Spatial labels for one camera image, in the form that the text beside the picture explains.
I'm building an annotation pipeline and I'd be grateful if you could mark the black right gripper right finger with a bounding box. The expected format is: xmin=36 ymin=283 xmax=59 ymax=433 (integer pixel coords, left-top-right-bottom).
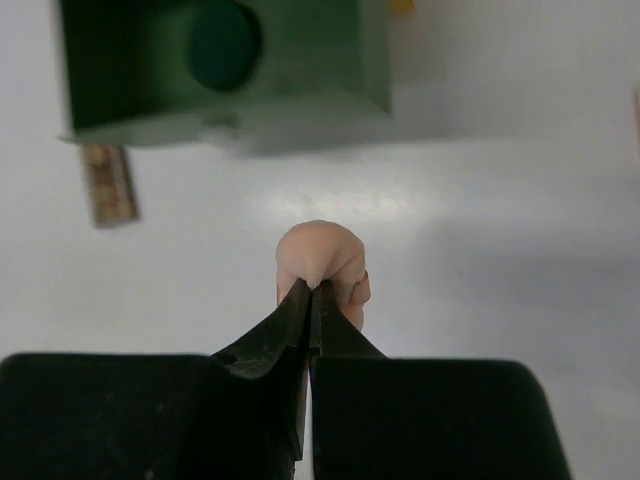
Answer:
xmin=310 ymin=282 xmax=571 ymax=480

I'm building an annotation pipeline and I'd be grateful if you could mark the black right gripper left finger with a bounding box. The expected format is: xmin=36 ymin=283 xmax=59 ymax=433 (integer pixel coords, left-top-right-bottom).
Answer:
xmin=1 ymin=281 xmax=311 ymax=479

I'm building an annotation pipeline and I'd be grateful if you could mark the peach round powder puff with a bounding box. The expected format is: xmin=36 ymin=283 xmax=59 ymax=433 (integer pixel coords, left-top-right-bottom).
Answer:
xmin=275 ymin=220 xmax=371 ymax=330

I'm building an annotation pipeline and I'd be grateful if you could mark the green drawer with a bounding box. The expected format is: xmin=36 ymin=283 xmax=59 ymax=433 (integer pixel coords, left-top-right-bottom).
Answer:
xmin=56 ymin=1 xmax=391 ymax=147

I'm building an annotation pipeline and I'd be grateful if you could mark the dark green round compact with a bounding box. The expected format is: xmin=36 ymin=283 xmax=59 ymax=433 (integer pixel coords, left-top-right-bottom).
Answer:
xmin=187 ymin=1 xmax=263 ymax=92

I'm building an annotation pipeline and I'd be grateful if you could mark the yellow bottom drawer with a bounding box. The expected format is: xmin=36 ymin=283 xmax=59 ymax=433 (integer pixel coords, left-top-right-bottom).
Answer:
xmin=389 ymin=0 xmax=415 ymax=15

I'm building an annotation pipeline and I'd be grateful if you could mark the brown eyeshadow palette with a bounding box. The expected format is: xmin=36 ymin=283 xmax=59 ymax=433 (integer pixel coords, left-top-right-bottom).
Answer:
xmin=80 ymin=144 xmax=140 ymax=228

